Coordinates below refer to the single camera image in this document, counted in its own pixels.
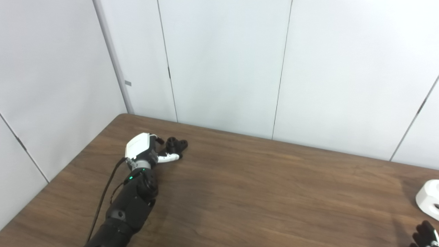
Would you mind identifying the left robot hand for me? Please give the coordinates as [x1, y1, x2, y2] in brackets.
[125, 133, 181, 170]

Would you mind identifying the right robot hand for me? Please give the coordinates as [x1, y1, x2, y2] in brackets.
[411, 221, 439, 247]

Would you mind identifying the black flanged holder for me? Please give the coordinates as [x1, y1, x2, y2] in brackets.
[161, 137, 188, 160]

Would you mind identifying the round white piece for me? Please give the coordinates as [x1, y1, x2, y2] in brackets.
[416, 180, 439, 221]

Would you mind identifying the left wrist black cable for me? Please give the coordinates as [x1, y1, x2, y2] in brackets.
[86, 157, 129, 243]

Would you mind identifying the grey wall corner post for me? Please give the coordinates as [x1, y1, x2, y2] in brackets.
[93, 0, 135, 115]

